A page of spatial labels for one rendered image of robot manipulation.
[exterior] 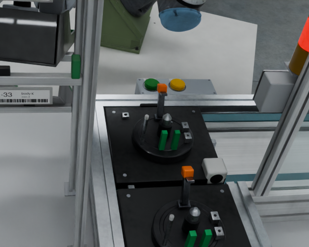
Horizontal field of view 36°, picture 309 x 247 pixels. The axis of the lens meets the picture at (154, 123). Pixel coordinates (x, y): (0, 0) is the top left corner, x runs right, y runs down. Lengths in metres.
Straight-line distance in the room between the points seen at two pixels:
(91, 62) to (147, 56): 0.90
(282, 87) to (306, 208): 0.36
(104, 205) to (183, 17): 0.62
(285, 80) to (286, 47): 2.70
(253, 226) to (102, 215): 0.31
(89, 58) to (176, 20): 0.74
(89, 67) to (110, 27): 0.88
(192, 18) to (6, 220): 0.73
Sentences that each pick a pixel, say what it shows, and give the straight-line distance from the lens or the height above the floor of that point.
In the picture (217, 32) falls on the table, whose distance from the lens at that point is 1.75.
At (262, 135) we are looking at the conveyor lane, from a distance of 1.26.
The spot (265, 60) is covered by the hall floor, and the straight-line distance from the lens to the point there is 3.35.
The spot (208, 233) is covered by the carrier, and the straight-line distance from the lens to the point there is 0.85.
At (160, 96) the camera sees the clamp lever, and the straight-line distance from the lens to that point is 1.08.
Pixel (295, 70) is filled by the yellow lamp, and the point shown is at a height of 1.27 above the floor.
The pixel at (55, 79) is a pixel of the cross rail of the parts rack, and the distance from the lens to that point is 0.66.
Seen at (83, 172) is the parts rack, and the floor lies 1.11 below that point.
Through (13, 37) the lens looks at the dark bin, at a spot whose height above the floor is 1.34.
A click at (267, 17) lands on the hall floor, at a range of 3.91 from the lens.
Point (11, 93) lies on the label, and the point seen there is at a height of 1.29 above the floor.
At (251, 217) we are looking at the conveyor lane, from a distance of 1.01.
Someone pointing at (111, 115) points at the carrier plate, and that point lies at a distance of 1.12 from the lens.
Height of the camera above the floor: 1.71
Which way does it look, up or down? 41 degrees down
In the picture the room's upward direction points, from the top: 11 degrees clockwise
